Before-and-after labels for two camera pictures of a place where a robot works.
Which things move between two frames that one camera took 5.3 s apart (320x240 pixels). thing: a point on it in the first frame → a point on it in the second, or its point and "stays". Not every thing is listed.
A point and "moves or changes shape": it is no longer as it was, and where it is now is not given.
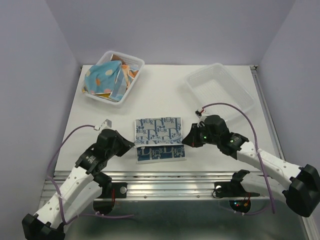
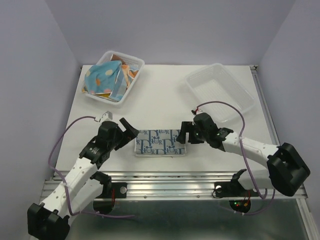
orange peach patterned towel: [128, 74] stays
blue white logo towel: [159, 139] moves or changes shape
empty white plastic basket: [214, 84] stays
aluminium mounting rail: [162, 185] stays
